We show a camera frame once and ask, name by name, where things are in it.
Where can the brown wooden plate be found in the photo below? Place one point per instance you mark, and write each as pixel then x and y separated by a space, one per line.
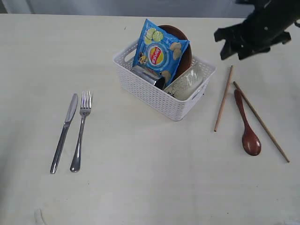
pixel 186 58

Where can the brown wooden chopstick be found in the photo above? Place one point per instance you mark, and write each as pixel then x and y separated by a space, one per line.
pixel 223 99
pixel 262 123

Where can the brown wooden spoon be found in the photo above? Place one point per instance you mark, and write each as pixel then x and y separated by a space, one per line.
pixel 250 141

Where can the white patterned ceramic bowl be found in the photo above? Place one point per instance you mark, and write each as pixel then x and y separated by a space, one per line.
pixel 186 84

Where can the silver metal knife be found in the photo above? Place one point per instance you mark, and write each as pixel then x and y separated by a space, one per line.
pixel 70 114

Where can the blue chips bag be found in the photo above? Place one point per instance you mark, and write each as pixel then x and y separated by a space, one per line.
pixel 159 51

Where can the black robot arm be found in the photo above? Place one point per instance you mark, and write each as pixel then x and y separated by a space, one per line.
pixel 292 5

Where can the silver metal fork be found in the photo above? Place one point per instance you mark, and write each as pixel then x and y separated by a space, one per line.
pixel 85 109

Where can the stainless steel cup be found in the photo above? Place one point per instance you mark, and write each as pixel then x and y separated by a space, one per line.
pixel 149 76

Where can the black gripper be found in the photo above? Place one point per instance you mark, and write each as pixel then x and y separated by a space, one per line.
pixel 256 31

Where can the white plastic woven basket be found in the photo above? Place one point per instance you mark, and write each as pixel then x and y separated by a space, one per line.
pixel 154 97

